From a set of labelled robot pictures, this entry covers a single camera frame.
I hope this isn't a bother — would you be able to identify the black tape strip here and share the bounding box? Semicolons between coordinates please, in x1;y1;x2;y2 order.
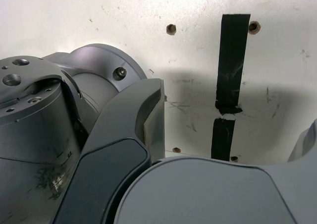
211;13;251;162

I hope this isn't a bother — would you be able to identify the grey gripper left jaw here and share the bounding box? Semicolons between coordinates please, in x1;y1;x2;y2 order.
53;78;166;224

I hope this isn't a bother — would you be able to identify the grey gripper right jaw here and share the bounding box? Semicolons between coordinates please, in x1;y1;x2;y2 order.
112;118;317;224

